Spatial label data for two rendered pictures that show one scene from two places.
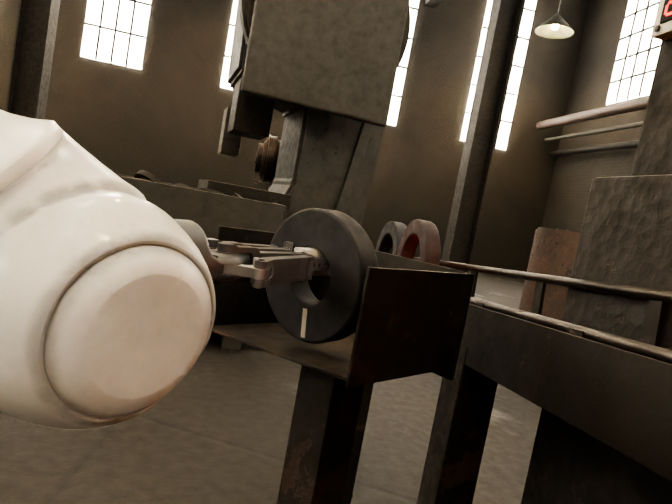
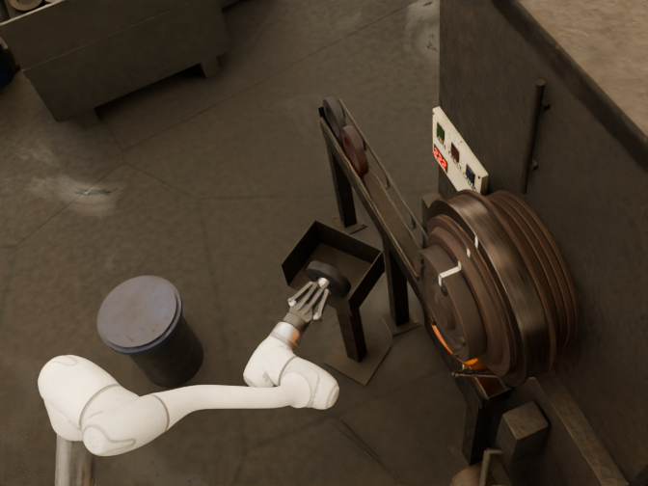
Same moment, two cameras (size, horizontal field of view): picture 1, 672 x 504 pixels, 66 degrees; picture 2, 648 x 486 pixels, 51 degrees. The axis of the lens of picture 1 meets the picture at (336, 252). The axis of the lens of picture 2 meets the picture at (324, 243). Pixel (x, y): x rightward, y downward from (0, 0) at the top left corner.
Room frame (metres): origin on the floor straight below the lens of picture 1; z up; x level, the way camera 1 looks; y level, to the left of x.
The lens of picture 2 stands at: (-0.55, -0.02, 2.56)
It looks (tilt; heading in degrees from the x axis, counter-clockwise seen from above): 55 degrees down; 1
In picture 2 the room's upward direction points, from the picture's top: 13 degrees counter-clockwise
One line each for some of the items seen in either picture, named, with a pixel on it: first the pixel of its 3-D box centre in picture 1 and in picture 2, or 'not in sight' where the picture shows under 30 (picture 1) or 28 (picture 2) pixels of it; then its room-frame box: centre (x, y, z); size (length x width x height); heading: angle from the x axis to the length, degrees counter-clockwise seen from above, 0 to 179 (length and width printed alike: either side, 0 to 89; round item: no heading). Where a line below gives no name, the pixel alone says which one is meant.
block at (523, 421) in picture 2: not in sight; (522, 434); (-0.01, -0.41, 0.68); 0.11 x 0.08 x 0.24; 102
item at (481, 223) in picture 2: not in sight; (484, 287); (0.22, -0.35, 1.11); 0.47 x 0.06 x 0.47; 12
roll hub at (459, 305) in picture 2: not in sight; (446, 303); (0.20, -0.25, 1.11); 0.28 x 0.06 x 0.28; 12
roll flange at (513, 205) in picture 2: not in sight; (515, 274); (0.24, -0.43, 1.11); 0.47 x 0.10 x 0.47; 12
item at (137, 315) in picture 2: not in sight; (156, 336); (0.80, 0.73, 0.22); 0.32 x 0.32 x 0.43
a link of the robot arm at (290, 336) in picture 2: not in sight; (286, 336); (0.43, 0.18, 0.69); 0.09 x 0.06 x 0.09; 47
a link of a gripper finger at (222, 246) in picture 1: (264, 263); (314, 301); (0.52, 0.07, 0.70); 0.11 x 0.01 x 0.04; 135
